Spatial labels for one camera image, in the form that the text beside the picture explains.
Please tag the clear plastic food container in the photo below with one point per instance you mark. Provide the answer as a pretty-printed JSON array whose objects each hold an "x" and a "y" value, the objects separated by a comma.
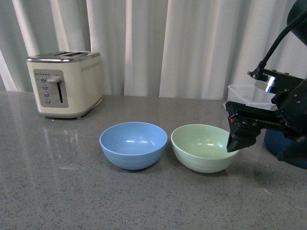
[{"x": 251, "y": 95}]

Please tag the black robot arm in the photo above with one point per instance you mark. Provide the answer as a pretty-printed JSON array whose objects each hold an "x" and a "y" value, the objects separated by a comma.
[{"x": 296, "y": 23}]

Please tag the green bowl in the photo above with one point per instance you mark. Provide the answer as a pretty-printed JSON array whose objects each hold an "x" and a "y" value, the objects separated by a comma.
[{"x": 202, "y": 148}]

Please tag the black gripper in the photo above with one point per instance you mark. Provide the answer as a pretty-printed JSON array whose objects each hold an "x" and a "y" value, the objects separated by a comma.
[{"x": 290, "y": 118}]

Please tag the dark blue pot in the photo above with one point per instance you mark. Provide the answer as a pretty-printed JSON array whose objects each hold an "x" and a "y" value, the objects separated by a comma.
[{"x": 275, "y": 141}]

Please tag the blue bowl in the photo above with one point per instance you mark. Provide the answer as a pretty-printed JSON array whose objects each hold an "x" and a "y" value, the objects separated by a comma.
[{"x": 133, "y": 145}]

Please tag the cream two-slot toaster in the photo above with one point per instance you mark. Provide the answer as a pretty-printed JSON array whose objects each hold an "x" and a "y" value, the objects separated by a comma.
[{"x": 66, "y": 84}]

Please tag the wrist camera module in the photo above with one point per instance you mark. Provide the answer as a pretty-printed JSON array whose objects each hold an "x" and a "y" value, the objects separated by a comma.
[{"x": 271, "y": 80}]

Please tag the white curtain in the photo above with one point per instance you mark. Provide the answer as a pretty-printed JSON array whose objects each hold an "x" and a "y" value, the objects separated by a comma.
[{"x": 163, "y": 48}]

